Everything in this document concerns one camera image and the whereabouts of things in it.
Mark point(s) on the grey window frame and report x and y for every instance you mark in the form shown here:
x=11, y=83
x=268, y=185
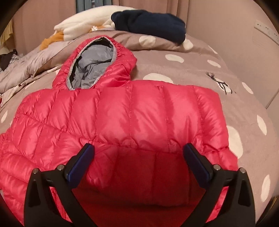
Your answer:
x=82, y=4

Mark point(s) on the red hooded puffer jacket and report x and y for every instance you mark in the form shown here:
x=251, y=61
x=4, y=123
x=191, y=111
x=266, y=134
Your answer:
x=130, y=113

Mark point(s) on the grey quilt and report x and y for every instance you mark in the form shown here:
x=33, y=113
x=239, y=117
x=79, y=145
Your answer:
x=32, y=63

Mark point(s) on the white power strip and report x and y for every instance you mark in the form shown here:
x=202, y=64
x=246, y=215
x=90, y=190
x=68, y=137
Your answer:
x=267, y=29

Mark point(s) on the orange cloth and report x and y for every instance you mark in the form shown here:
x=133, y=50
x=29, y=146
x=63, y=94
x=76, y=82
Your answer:
x=52, y=39

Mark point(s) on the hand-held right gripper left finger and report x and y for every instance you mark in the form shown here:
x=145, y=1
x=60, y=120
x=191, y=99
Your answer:
x=80, y=163

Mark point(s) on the dark cloth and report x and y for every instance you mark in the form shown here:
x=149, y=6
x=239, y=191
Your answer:
x=7, y=60

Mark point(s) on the navy folded garment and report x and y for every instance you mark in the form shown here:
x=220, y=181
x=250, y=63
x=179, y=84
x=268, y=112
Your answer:
x=152, y=24

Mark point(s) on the yellow pleated cloth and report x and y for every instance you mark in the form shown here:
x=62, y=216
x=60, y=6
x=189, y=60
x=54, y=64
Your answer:
x=6, y=32

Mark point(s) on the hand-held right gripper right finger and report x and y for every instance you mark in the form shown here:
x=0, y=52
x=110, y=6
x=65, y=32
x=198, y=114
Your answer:
x=197, y=165

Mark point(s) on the beige curtain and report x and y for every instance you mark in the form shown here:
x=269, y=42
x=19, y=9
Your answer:
x=43, y=15
x=141, y=5

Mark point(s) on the polka dot taupe bedsheet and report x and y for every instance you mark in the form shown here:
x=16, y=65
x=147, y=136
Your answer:
x=174, y=69

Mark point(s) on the white fleece blanket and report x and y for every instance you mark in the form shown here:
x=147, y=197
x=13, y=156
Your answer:
x=87, y=21

